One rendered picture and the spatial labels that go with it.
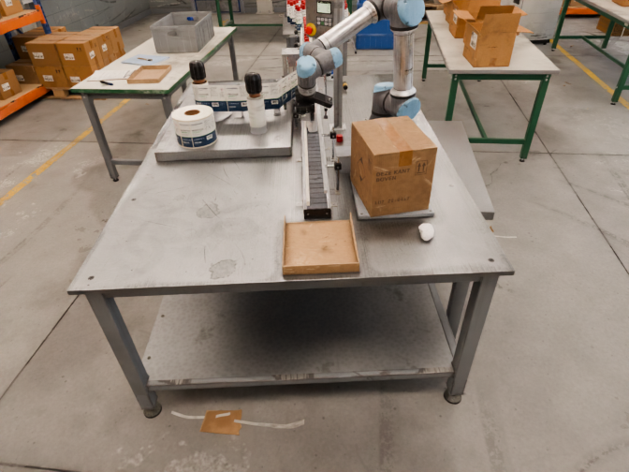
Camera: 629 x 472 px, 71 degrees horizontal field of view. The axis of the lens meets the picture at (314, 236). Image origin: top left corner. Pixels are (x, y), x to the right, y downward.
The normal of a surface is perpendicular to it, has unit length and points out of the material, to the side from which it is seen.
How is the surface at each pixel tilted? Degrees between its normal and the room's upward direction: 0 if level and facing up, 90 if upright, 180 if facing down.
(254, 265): 0
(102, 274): 0
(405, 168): 90
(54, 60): 90
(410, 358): 1
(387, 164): 90
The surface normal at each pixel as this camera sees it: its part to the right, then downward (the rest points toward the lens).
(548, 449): -0.03, -0.79
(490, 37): 0.00, 0.63
